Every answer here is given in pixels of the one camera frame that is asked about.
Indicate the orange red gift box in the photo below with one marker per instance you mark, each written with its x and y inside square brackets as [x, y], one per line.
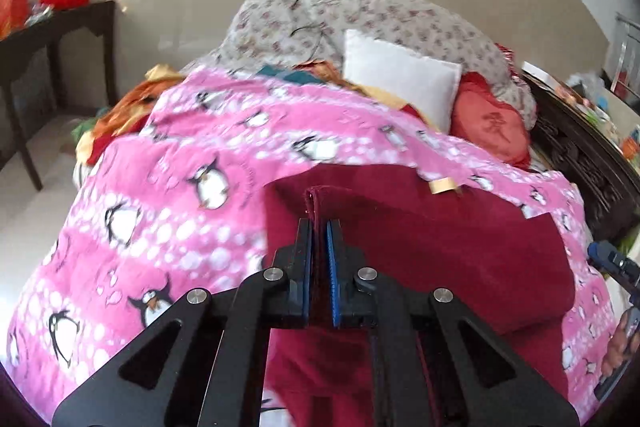
[12, 9]

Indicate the metal rack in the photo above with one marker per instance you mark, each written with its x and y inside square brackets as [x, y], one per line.
[627, 52]

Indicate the silver foil wrapper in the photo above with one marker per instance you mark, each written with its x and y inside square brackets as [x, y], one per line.
[39, 14]

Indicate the teal cloth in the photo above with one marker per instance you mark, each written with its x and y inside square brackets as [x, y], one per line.
[295, 76]

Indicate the yellow orange cloth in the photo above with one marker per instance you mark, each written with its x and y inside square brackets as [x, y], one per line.
[325, 72]

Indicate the dark red fleece garment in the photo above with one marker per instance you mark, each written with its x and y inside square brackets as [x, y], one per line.
[450, 247]

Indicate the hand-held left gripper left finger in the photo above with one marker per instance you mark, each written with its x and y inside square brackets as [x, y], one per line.
[306, 279]

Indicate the printed cloth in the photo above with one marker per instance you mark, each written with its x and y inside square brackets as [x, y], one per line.
[622, 352]

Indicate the white pillow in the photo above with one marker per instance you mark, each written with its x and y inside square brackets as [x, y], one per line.
[400, 77]

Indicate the red patterned cloth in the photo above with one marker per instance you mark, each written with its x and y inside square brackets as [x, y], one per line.
[511, 59]

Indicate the clear plastic bag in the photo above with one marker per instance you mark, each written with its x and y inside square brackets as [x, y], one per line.
[587, 87]

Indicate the pink penguin print blanket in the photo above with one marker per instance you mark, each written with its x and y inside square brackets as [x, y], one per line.
[175, 187]

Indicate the red heart cushion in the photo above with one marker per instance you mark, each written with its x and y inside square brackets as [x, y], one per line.
[490, 122]

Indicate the dark carved wooden headboard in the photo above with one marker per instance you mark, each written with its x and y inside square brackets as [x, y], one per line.
[575, 152]

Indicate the grey floral quilt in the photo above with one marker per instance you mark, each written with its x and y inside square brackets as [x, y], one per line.
[390, 12]

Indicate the yellow fabric tag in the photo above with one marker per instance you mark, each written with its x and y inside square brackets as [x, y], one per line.
[442, 185]

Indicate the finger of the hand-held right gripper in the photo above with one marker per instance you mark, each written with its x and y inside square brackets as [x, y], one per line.
[600, 252]

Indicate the orange patterned cloth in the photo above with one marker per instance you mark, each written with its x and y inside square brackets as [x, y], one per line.
[135, 102]

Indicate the dark wooden side table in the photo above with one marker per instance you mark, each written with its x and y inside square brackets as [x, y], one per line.
[75, 19]

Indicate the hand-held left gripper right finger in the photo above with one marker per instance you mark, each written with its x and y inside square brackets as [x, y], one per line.
[332, 279]

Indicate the white flat box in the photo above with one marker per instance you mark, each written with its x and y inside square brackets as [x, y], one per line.
[542, 74]

